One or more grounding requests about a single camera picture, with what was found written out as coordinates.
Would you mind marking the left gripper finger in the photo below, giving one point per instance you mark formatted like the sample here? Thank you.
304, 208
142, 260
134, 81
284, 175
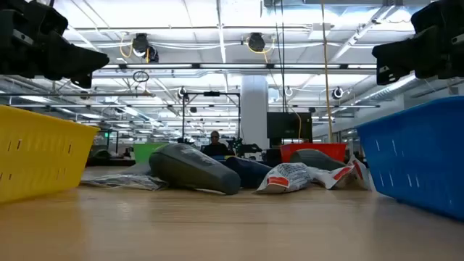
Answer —
82, 80
72, 59

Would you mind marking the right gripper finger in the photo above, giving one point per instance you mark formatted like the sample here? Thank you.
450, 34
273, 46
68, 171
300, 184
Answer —
389, 76
409, 50

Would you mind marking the clear plastic packet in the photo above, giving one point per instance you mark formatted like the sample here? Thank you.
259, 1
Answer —
123, 182

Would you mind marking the small grey toiletry tube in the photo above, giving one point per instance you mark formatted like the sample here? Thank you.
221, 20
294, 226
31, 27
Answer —
315, 158

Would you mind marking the grey handheld device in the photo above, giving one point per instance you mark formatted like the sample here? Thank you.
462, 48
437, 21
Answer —
188, 170

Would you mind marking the dark blue pouch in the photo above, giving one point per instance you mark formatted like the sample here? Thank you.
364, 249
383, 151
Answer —
250, 172

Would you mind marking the background black robot arm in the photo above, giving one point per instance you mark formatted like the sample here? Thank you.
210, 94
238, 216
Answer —
248, 148

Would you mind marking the blue plastic basket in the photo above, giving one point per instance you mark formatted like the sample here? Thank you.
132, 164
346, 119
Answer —
417, 156

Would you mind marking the yellow plastic basket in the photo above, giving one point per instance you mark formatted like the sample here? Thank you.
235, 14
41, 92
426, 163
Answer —
43, 156

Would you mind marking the green plastic basket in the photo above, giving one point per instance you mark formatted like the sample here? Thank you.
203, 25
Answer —
143, 152

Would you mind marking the red plastic basket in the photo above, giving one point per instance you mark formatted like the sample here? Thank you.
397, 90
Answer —
326, 148

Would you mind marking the black monitor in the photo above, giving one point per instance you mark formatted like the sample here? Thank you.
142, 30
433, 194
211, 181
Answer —
288, 125

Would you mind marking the white building column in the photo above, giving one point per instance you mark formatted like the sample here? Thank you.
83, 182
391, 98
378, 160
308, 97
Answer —
253, 108

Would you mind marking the person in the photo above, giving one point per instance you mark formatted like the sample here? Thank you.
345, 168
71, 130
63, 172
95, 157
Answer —
215, 149

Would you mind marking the black metal frame stand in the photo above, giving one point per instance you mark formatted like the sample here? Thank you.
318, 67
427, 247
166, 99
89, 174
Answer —
211, 93

